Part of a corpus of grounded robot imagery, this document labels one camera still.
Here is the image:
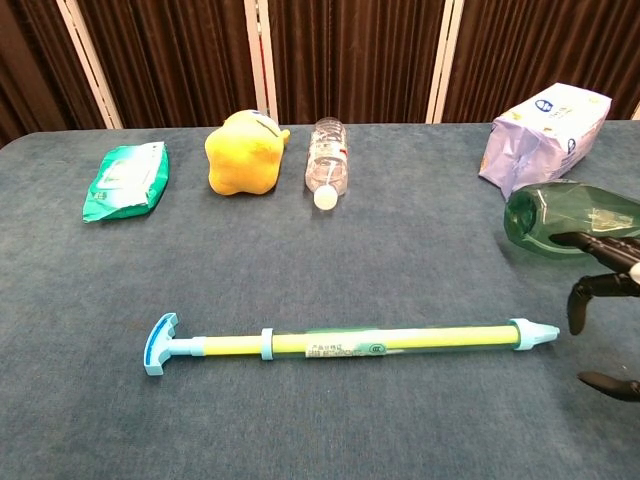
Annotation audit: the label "yellow rod with blue ends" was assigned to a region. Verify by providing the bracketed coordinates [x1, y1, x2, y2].
[142, 312, 561, 379]

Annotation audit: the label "purple and white tissue pack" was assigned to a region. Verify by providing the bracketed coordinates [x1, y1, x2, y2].
[478, 82, 613, 201]

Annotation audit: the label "blue felt table cover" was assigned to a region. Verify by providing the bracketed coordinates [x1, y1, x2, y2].
[0, 119, 640, 480]

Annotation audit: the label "green spray bottle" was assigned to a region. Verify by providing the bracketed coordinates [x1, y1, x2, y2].
[502, 179, 640, 261]

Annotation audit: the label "green wet wipes pack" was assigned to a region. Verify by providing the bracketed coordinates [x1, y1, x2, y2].
[82, 141, 171, 224]

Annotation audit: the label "yellow plush toy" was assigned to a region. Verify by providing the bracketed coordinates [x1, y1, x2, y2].
[203, 108, 291, 196]

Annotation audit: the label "dark brown curtain panel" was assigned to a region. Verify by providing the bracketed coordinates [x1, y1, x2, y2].
[442, 0, 640, 124]
[0, 0, 107, 146]
[77, 0, 259, 129]
[268, 0, 447, 125]

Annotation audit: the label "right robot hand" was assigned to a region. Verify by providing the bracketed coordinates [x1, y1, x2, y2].
[549, 232, 640, 402]

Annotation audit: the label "clear plastic water bottle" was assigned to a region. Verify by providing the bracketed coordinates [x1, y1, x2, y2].
[303, 117, 350, 211]

